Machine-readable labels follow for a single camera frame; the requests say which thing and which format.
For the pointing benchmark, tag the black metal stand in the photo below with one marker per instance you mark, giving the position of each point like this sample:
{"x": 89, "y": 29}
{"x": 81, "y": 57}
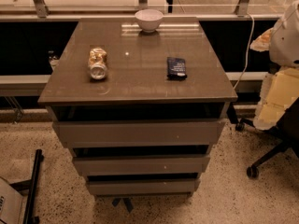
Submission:
{"x": 30, "y": 185}

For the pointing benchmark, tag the white box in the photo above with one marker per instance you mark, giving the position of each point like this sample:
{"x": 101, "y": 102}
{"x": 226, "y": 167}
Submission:
{"x": 10, "y": 204}

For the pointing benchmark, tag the grey drawer cabinet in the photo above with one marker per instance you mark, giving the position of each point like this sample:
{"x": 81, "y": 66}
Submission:
{"x": 136, "y": 88}

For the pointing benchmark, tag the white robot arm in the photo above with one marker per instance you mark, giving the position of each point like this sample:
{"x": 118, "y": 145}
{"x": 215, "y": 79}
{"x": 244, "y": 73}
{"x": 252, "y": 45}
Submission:
{"x": 284, "y": 44}

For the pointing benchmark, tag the dark blue snack packet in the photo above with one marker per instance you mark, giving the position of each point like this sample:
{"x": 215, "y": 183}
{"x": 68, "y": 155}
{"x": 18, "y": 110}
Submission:
{"x": 176, "y": 68}

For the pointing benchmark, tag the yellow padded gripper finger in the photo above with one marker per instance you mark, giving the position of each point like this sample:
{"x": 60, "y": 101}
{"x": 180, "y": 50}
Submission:
{"x": 262, "y": 42}
{"x": 278, "y": 92}

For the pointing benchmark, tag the small clear bottle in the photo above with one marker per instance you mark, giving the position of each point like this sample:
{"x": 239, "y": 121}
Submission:
{"x": 53, "y": 59}

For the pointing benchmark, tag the crushed metal can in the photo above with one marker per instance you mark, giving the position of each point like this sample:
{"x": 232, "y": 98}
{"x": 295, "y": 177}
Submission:
{"x": 97, "y": 63}

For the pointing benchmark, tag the white ceramic bowl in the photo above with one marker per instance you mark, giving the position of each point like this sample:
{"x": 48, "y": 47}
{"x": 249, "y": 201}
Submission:
{"x": 149, "y": 19}

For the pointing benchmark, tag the grey bottom drawer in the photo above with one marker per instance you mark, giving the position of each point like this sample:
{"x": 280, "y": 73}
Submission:
{"x": 168, "y": 186}

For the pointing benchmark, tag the grey top drawer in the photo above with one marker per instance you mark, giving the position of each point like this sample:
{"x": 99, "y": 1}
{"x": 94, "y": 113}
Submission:
{"x": 138, "y": 134}

